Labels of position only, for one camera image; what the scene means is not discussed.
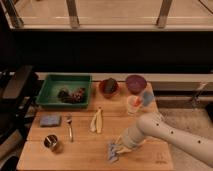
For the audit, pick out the red bowl with dark object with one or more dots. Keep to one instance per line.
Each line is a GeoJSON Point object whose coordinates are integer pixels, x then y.
{"type": "Point", "coordinates": [108, 87]}

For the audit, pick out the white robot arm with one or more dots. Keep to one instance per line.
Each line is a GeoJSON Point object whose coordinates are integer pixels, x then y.
{"type": "Point", "coordinates": [152, 124]}

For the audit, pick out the metal cup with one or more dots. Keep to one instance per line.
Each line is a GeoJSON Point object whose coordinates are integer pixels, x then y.
{"type": "Point", "coordinates": [53, 144]}

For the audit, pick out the blue grey towel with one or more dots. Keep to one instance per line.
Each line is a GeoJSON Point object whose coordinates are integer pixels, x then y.
{"type": "Point", "coordinates": [112, 156]}

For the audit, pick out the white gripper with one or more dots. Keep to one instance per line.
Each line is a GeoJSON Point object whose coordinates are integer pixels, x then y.
{"type": "Point", "coordinates": [131, 138]}

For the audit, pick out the purple bowl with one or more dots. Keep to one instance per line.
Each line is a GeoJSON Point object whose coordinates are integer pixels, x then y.
{"type": "Point", "coordinates": [135, 83]}

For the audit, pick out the green plastic tray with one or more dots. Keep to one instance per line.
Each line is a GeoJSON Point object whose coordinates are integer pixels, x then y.
{"type": "Point", "coordinates": [48, 95]}

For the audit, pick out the blue sponge pad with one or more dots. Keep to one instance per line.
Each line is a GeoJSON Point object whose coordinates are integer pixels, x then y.
{"type": "Point", "coordinates": [50, 120]}

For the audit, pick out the clear cup with orange item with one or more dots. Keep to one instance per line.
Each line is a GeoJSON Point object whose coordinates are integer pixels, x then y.
{"type": "Point", "coordinates": [133, 104]}

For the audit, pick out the black chair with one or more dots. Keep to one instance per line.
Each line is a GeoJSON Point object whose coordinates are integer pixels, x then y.
{"type": "Point", "coordinates": [17, 94]}

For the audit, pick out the dark grapes bunch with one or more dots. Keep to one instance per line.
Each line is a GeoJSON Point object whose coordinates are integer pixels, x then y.
{"type": "Point", "coordinates": [66, 96]}

